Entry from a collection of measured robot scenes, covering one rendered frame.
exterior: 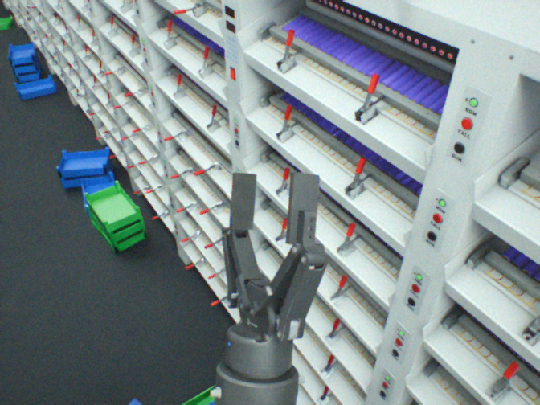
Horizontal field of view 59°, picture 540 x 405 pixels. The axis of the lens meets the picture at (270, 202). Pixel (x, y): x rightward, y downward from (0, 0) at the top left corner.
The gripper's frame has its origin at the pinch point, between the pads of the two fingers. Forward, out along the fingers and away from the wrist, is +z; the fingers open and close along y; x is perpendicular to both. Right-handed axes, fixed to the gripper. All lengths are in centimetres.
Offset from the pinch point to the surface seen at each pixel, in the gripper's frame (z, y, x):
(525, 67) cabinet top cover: 16.8, 8.7, -30.4
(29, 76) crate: 84, -434, 13
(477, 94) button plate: 14.6, 1.3, -31.2
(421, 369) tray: -40, -31, -60
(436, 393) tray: -44, -27, -62
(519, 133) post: 10.2, 2.0, -40.3
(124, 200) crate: -13, -233, -34
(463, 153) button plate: 6.8, -3.2, -34.7
